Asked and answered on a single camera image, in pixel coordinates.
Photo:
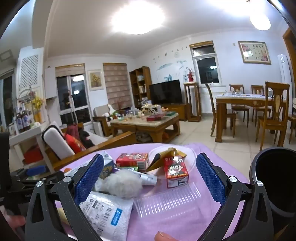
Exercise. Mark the white sofa cushion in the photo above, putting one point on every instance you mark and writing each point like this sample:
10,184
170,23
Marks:
57,143

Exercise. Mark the wooden door frame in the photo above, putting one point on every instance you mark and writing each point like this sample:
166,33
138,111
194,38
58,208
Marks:
290,46

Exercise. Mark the wooden coffee table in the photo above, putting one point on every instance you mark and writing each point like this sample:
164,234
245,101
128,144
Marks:
148,126

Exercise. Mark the large round ceiling lamp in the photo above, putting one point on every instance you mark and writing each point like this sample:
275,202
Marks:
137,16

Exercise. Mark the person's right hand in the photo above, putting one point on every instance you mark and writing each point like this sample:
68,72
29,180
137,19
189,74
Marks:
165,237

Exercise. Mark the purple tablecloth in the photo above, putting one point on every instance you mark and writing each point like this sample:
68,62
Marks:
227,162

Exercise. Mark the person's left hand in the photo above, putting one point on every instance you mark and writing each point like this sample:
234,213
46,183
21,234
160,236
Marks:
17,223

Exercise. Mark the beige roman blind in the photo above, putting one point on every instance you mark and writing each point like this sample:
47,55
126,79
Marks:
116,85

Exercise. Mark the yellow artificial flowers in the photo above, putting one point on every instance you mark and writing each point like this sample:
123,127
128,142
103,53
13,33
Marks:
38,104

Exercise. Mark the purple tube with white cap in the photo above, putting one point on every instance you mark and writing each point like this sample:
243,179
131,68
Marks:
148,179

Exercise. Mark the balcony glass door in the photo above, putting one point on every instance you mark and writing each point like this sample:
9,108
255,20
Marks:
72,97

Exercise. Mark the wooden dining chair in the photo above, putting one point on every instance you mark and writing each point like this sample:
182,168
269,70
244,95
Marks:
237,89
257,89
276,102
219,113

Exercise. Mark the framed floral wall picture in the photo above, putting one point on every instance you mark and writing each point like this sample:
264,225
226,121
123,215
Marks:
254,52

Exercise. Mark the black flat television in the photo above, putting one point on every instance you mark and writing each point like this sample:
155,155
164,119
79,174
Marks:
165,92

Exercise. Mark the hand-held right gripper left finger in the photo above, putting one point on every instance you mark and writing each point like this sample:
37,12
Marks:
89,179

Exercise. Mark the wood-framed window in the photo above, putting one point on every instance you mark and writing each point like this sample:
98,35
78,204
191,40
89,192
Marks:
205,67

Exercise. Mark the red flower vase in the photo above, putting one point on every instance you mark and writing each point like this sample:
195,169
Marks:
191,76

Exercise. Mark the red sofa cushion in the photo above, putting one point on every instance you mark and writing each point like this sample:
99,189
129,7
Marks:
75,143

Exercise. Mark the red rectangular carton box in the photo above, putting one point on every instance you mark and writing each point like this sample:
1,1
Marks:
131,160

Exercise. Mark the black trash bin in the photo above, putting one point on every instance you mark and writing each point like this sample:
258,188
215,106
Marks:
277,162

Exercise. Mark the green small box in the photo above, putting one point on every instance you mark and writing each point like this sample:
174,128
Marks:
127,169

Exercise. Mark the wooden armchair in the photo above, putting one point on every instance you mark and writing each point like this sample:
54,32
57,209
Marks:
101,115

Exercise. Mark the white cotton wad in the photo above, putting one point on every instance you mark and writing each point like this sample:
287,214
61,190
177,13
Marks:
122,185

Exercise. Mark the red cartoon drink carton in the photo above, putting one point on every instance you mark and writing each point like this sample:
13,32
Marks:
175,171

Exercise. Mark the wooden dining table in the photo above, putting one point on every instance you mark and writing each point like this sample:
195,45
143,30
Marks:
240,102

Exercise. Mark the golden snack bag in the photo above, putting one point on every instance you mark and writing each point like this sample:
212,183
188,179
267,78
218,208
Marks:
157,162

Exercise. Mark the tall wooden plant stand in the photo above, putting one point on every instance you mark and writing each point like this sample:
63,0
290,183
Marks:
192,102

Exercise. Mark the clear round plastic lid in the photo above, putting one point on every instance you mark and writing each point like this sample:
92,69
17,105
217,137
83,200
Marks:
189,155

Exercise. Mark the wooden television cabinet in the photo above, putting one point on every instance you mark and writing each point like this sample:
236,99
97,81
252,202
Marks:
175,111

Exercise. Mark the clear ribbed plastic tray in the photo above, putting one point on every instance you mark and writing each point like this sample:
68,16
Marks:
166,199

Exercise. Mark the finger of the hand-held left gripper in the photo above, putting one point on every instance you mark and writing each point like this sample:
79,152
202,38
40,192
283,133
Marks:
39,178

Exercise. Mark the wooden sofa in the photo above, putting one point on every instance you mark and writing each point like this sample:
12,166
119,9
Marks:
111,141

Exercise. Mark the wooden bookshelf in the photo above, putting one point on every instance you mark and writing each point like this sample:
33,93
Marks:
141,85

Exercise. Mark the white standing air conditioner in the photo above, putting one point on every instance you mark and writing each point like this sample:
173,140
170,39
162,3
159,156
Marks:
284,76

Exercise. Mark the white bubble mailer bag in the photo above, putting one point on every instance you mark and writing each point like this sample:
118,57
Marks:
108,215

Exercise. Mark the sunflower painting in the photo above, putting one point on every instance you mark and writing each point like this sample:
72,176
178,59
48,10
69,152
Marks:
96,80

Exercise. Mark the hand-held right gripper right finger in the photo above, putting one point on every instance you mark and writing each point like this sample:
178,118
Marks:
211,179

